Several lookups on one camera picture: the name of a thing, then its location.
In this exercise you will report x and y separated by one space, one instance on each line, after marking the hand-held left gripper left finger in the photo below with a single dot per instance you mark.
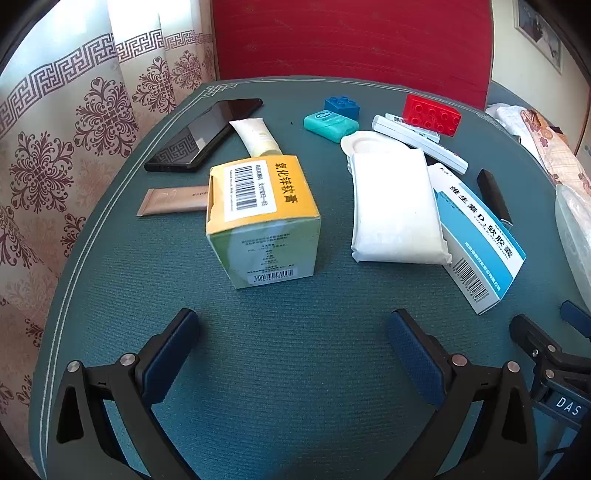
171 360

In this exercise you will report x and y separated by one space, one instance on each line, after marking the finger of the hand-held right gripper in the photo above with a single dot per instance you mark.
535 337
577 316

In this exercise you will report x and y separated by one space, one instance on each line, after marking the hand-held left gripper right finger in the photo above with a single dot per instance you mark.
415 360

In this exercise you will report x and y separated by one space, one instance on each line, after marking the clear plastic bowl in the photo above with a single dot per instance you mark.
575 240

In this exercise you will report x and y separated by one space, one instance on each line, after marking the brown cosmetic tube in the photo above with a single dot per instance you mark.
171 201

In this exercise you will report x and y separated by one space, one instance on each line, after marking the white rounded plastic item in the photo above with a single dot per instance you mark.
364 143

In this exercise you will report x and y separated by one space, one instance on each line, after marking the white cream tube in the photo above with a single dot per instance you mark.
254 136

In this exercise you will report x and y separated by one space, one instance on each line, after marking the teal dental floss container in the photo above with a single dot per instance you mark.
330 124

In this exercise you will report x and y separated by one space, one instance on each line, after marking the green desktop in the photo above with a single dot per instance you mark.
295 323

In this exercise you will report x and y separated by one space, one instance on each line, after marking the blue white medicine box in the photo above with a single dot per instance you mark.
480 249

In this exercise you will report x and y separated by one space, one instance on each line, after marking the black lipstick case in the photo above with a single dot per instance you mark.
491 194

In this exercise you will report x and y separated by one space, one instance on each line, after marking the white soft pack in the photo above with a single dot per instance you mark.
392 207

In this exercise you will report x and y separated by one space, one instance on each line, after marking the floral blanket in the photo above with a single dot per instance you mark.
558 152

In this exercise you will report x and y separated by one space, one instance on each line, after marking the yellow green cardboard box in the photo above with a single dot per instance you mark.
263 221

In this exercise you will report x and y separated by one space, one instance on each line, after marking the white crumpled cloth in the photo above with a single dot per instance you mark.
503 117

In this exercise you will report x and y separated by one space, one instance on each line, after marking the white remote control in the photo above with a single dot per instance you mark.
406 136

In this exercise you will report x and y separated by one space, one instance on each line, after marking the black smartphone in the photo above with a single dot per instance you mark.
203 134

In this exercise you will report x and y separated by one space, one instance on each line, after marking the small white barcode box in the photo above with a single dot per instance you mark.
395 119

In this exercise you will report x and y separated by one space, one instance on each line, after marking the red toy brick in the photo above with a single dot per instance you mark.
429 115

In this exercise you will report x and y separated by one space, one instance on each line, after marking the blue toy brick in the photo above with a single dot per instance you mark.
341 108

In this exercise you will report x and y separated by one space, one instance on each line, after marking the patterned beige curtain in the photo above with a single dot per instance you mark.
69 115

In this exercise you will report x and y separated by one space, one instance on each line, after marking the red mattress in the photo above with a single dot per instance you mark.
346 41

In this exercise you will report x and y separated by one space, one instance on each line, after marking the framed wall picture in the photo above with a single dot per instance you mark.
538 32

